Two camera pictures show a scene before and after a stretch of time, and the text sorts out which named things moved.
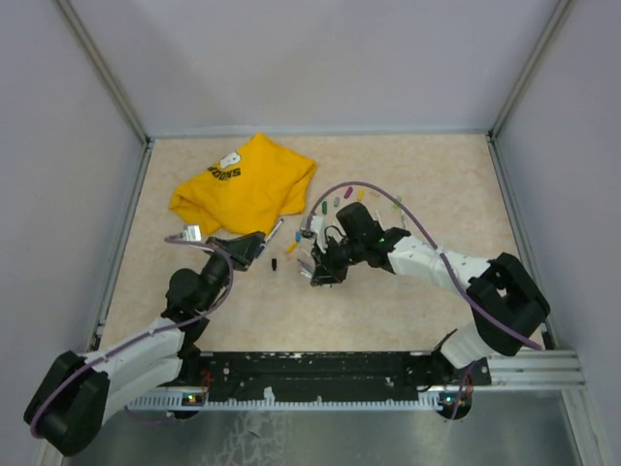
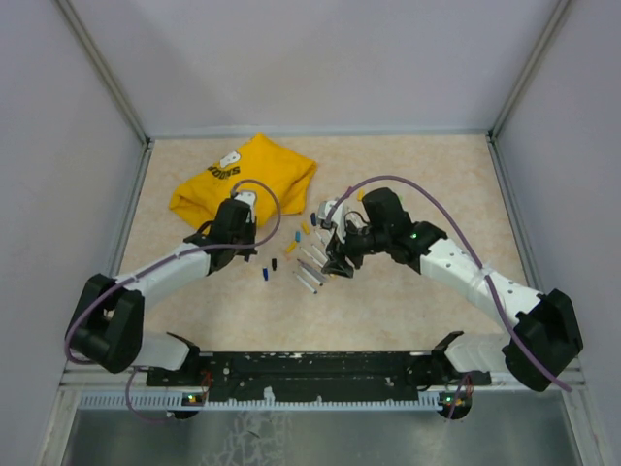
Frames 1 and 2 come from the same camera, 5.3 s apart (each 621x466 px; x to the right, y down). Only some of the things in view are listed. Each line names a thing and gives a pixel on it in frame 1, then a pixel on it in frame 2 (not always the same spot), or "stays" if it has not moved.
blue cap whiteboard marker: (307, 269) to (307, 284)
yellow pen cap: (291, 247) stays
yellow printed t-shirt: (249, 189) stays
